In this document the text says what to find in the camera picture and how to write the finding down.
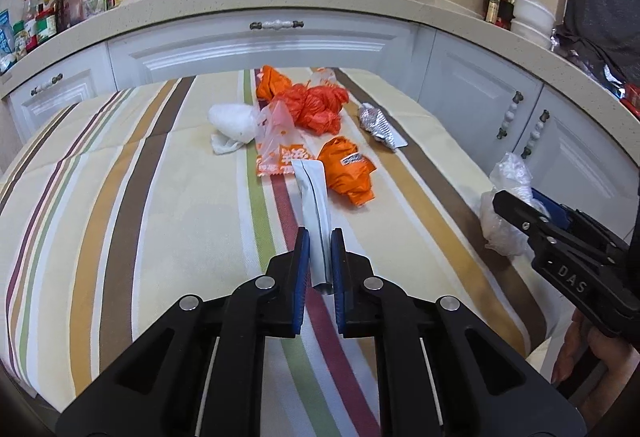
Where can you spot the orange bag with black print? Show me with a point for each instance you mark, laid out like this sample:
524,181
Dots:
271,82

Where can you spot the clear plastic bag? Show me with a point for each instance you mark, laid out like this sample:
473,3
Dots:
506,209

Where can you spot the striped tablecloth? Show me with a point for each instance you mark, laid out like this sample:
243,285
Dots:
118,206

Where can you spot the drawer handle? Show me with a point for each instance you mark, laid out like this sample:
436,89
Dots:
47,84
276,25

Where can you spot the dark oil bottle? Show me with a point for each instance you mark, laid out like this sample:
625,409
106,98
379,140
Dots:
492,11

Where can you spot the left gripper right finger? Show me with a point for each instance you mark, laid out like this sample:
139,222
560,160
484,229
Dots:
339,266

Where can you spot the cabinet handle door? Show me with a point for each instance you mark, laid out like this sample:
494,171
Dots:
535,134
509,116

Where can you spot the white plastic bag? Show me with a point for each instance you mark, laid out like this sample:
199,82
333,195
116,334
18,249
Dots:
235,125

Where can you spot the cabinet handle right door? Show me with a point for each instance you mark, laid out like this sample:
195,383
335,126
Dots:
535,134

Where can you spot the cabinet handle left door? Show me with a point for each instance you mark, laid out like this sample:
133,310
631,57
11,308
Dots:
509,116

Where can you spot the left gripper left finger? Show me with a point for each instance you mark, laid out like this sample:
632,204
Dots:
301,257

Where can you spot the red sauce bottle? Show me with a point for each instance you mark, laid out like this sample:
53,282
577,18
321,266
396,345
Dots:
505,14

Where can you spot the white pouch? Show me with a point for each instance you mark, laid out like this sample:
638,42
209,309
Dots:
311,181

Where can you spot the red lid jar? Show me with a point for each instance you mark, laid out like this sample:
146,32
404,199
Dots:
45,25

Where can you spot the clear bag orange label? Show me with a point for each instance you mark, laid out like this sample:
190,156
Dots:
278,141

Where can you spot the orange bag with sticker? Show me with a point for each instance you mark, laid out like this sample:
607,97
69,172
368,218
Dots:
348,171

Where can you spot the clear bag orange print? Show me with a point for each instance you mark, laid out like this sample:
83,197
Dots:
322,77

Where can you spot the silver foil wrapper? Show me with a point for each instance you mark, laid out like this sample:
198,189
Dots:
373,120

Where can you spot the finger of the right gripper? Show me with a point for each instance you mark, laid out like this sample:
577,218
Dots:
554,211
585,237

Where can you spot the blue snack packet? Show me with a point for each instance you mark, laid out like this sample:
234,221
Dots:
7,42

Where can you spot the red knotted plastic bag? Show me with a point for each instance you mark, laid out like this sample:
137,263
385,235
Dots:
316,109

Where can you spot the drawer handle centre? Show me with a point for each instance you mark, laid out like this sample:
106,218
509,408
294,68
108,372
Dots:
276,25

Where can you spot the white stacked bowls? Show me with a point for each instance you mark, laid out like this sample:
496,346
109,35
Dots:
533,21

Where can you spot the drawer handle left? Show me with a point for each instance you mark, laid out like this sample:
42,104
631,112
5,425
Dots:
47,84

